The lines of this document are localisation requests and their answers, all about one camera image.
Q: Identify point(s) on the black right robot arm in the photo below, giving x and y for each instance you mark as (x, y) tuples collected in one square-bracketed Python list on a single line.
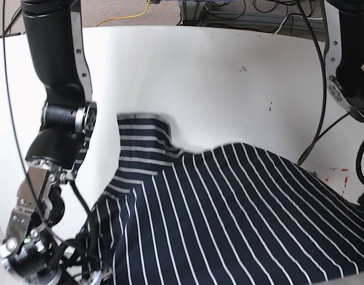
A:
[(31, 251)]

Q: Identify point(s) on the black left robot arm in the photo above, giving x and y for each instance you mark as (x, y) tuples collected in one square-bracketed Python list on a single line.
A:
[(344, 54)]

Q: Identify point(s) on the red tape rectangle marking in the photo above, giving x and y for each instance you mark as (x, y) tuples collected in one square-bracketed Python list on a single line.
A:
[(337, 178)]

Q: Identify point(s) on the navy white striped t-shirt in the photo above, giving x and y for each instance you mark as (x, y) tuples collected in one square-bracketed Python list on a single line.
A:
[(236, 214)]

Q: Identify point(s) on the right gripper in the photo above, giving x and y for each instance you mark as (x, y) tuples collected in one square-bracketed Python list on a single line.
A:
[(59, 275)]

